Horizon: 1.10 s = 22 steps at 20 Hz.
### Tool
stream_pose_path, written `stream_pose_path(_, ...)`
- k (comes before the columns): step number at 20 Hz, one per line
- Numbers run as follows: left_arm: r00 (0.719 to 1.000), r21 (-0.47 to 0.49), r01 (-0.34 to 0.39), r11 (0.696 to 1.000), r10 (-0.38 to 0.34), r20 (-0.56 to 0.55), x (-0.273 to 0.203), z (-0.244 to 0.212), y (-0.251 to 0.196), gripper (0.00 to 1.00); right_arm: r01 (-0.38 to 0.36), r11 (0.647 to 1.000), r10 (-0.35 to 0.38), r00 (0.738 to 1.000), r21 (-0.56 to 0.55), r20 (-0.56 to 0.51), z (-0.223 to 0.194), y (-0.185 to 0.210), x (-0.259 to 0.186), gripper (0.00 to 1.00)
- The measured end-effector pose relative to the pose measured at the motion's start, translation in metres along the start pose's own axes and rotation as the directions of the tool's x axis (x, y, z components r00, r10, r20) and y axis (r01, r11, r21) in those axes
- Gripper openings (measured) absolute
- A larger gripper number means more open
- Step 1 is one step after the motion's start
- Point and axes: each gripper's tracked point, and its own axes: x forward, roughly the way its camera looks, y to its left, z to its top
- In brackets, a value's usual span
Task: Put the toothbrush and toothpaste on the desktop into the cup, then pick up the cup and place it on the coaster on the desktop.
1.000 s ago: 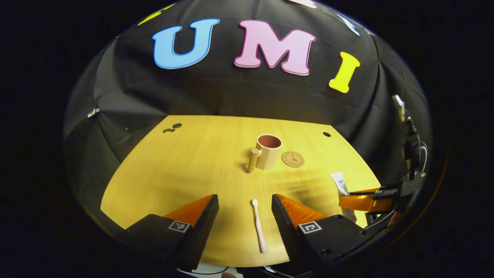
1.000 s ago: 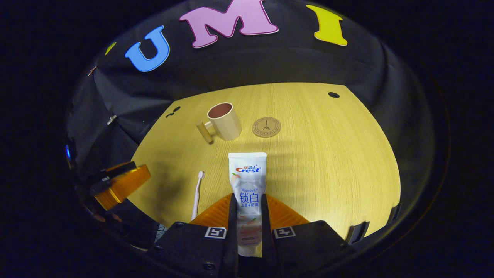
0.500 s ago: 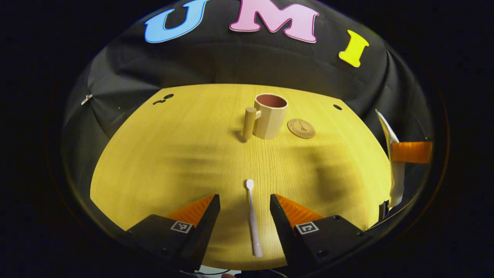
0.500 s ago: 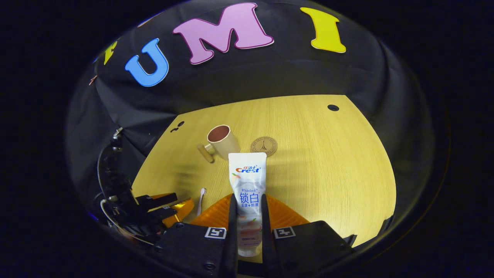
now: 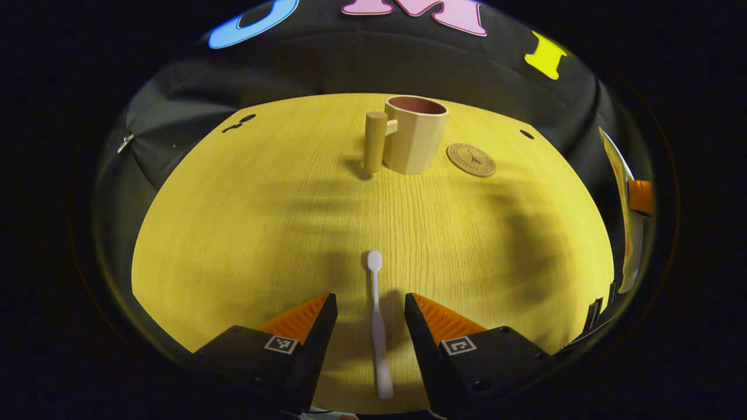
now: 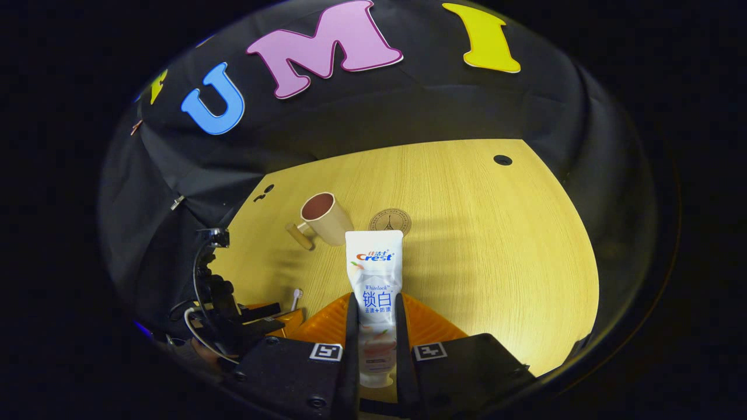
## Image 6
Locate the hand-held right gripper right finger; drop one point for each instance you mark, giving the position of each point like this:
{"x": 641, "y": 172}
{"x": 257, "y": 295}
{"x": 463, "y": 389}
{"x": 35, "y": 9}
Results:
{"x": 401, "y": 326}

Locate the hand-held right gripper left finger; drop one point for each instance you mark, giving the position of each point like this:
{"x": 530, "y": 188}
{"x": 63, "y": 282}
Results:
{"x": 352, "y": 326}

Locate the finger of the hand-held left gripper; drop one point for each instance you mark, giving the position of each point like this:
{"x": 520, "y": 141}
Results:
{"x": 287, "y": 325}
{"x": 261, "y": 312}

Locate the white toothbrush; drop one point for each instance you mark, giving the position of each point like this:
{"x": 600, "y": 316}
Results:
{"x": 296, "y": 296}

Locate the white toothpaste tube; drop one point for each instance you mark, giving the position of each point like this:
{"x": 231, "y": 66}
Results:
{"x": 373, "y": 262}

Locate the beige cup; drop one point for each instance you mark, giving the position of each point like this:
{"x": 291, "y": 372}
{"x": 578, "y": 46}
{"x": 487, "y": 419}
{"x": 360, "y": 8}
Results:
{"x": 334, "y": 226}

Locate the round brown coaster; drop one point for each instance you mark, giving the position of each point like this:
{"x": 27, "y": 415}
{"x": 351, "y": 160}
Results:
{"x": 392, "y": 220}

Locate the wooden desktop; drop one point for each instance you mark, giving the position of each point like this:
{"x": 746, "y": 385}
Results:
{"x": 496, "y": 245}

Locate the white clip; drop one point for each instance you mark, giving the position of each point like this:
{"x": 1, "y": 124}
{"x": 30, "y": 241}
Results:
{"x": 177, "y": 202}

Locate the brown clip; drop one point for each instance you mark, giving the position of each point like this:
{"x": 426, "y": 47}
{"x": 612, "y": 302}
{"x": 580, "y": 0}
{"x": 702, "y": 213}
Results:
{"x": 136, "y": 126}

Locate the black backdrop cloth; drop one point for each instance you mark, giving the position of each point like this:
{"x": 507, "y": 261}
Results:
{"x": 408, "y": 111}

